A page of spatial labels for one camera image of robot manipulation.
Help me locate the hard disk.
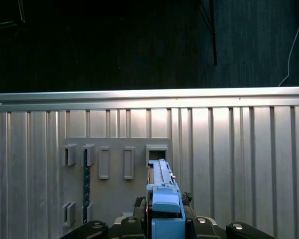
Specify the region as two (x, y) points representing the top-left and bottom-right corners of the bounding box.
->
(146, 158), (193, 239)

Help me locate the grey plastic parts rack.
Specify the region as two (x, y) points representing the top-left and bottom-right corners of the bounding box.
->
(61, 137), (174, 229)

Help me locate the RAM stick on rack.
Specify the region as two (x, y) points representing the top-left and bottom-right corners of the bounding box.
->
(82, 149), (91, 224)

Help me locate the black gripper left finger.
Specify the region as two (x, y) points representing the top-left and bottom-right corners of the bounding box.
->
(61, 196), (147, 239)

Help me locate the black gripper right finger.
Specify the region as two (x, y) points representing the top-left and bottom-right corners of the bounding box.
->
(181, 191), (277, 239)

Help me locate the white floor cable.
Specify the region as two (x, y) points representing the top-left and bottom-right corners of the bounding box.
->
(278, 0), (299, 87)

